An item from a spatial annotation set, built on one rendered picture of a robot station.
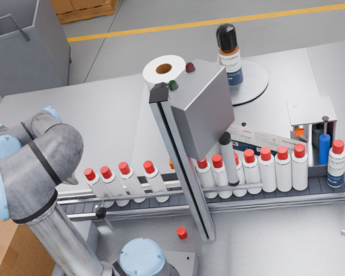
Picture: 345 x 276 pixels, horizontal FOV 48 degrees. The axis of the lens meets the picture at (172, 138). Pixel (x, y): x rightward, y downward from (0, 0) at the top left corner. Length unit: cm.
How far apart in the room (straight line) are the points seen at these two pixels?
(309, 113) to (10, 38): 250
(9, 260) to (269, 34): 297
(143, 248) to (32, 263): 46
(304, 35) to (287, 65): 174
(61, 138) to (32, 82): 265
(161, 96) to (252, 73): 102
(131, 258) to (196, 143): 37
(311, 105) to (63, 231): 83
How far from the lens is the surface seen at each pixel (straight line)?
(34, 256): 144
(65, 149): 89
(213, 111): 98
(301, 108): 131
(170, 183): 147
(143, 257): 110
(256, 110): 169
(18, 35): 327
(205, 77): 95
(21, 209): 91
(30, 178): 88
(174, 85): 92
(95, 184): 142
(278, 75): 185
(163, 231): 146
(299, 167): 132
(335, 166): 134
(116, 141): 182
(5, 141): 125
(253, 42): 362
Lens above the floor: 206
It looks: 45 degrees down
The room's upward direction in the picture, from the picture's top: 20 degrees counter-clockwise
